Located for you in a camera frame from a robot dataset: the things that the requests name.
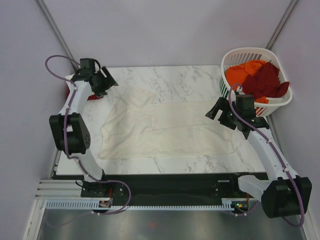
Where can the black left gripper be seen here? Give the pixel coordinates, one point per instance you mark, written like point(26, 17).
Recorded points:
point(108, 82)

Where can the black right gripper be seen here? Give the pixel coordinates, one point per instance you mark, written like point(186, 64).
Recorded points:
point(220, 104)

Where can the cream white t shirt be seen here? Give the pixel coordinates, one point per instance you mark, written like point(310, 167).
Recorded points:
point(140, 127)

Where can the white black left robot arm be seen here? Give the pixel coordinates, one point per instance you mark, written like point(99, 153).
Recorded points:
point(68, 128)

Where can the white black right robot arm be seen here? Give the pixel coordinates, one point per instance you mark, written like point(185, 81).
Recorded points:
point(285, 193)

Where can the folded red t shirt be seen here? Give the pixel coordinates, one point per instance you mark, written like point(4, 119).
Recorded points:
point(95, 97)

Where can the green t shirt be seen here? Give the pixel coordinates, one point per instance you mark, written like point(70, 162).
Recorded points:
point(223, 88)

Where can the orange t shirt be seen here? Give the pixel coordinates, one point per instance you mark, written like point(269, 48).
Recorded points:
point(237, 74)

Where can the folded white t shirt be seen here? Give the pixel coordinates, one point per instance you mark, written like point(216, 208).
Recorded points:
point(68, 80)

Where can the dark red t shirt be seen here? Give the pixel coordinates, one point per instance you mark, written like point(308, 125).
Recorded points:
point(265, 84)

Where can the white plastic laundry basket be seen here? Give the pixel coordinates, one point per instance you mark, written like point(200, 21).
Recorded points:
point(244, 54)

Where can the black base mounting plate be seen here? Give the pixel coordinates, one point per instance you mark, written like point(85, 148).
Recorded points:
point(166, 188)

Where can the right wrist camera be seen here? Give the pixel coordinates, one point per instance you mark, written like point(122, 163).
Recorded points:
point(245, 106)

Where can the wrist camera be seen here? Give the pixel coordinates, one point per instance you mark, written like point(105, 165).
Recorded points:
point(89, 65)
point(245, 106)

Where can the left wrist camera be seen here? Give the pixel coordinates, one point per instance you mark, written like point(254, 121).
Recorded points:
point(89, 65)

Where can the right corner metal post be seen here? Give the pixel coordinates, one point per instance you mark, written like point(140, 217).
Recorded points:
point(282, 23)

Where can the corner metal post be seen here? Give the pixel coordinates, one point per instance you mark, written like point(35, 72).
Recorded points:
point(56, 32)
point(282, 23)

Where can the left corner metal post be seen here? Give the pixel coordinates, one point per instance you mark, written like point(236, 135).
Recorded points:
point(56, 32)

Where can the aluminium frame rail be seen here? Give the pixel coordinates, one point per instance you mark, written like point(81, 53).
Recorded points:
point(64, 188)

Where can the white slotted cable duct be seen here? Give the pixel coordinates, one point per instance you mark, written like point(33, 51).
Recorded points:
point(223, 204)

